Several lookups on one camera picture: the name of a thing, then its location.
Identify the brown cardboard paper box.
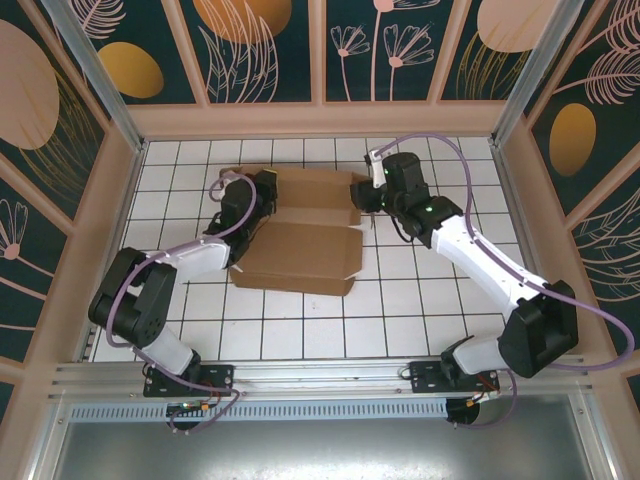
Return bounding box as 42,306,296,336
219,166,374,297

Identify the small circuit board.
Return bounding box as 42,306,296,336
167,399,211,416

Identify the grey metal sheet panel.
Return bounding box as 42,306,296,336
29,394,619,480

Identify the long aluminium base rail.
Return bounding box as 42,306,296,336
47,353,596,401

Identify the aluminium frame post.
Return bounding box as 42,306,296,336
492,0,599,147
42,0,147,154

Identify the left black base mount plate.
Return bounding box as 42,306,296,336
143,363,236,399

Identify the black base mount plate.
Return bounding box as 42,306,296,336
407,359,501,396
143,363,236,399

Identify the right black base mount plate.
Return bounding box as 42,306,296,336
407,359,501,396

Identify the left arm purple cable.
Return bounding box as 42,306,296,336
104,172,246,436

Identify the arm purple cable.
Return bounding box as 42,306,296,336
104,172,246,436
374,132,639,431

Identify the grey slotted cable duct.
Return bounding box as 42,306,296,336
69,398,449,422

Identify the yellow wire connector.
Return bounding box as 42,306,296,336
464,392,501,409

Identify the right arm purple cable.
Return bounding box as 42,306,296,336
374,132,639,431

